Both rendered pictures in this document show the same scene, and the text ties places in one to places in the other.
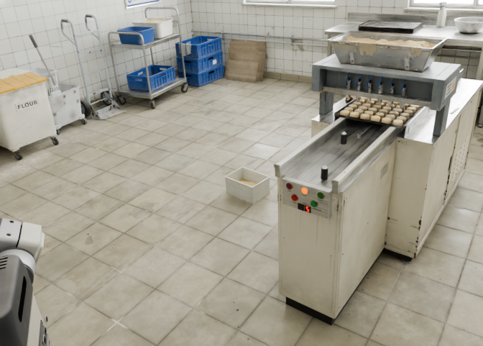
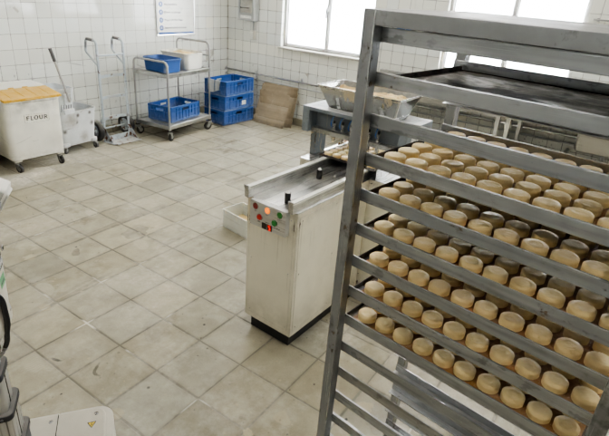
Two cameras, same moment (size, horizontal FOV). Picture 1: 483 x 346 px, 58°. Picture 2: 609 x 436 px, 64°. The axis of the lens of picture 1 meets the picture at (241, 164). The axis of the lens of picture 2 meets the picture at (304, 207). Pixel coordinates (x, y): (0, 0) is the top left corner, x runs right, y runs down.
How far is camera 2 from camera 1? 0.66 m
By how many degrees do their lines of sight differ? 3
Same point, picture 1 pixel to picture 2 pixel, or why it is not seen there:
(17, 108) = (25, 119)
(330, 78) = (320, 121)
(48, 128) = (55, 144)
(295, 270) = (259, 289)
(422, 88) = (393, 137)
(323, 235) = (282, 255)
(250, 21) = (285, 65)
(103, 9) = (132, 33)
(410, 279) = not seen: hidden behind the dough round
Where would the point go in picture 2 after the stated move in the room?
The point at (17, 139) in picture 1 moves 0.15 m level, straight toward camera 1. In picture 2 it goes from (21, 150) to (22, 156)
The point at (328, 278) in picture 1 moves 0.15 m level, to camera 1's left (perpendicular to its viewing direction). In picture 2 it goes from (285, 296) to (256, 295)
